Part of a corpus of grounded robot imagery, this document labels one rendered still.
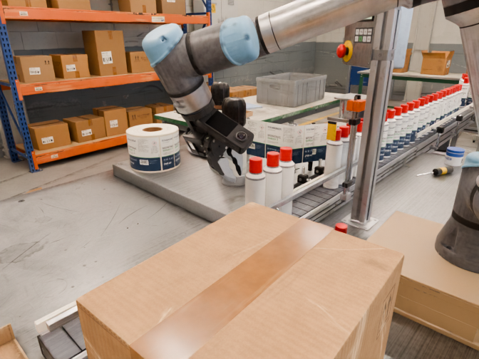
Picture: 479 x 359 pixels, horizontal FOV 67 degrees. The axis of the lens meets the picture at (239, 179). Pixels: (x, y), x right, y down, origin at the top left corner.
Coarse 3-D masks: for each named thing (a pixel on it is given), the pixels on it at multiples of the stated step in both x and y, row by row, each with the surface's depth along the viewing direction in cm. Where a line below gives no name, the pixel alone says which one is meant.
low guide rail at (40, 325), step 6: (312, 180) 121; (300, 186) 116; (66, 306) 65; (72, 306) 65; (54, 312) 64; (60, 312) 64; (42, 318) 62; (48, 318) 62; (36, 324) 61; (42, 324) 62; (36, 330) 62; (42, 330) 62
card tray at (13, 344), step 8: (0, 328) 66; (8, 328) 67; (0, 336) 66; (8, 336) 67; (0, 344) 67; (8, 344) 67; (16, 344) 67; (0, 352) 65; (8, 352) 65; (16, 352) 65
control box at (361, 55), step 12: (408, 12) 91; (360, 24) 98; (372, 24) 92; (408, 24) 92; (348, 36) 104; (372, 36) 93; (360, 48) 99; (372, 48) 93; (396, 48) 94; (348, 60) 105; (360, 60) 99; (372, 60) 94; (396, 60) 95
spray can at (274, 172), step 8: (272, 152) 94; (272, 160) 92; (264, 168) 94; (272, 168) 93; (280, 168) 94; (272, 176) 93; (280, 176) 94; (272, 184) 94; (280, 184) 95; (272, 192) 95; (280, 192) 96; (272, 200) 96; (280, 208) 99
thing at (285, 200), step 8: (344, 168) 118; (328, 176) 112; (312, 184) 105; (320, 184) 108; (296, 192) 100; (304, 192) 102; (280, 200) 95; (288, 200) 97; (272, 208) 92; (64, 312) 57; (72, 312) 57; (56, 320) 55; (64, 320) 56; (72, 320) 57; (48, 328) 55; (56, 328) 55
